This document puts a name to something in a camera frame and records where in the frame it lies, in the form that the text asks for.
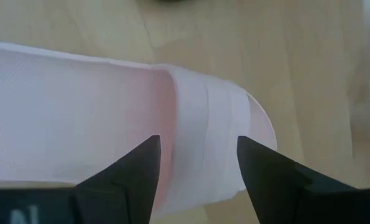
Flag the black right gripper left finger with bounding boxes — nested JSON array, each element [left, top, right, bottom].
[[69, 134, 162, 224]]

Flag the pink slide sandal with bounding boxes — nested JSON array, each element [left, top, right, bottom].
[[0, 40, 279, 219]]

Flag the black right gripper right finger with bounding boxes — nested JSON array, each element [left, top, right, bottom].
[[236, 135, 360, 224]]

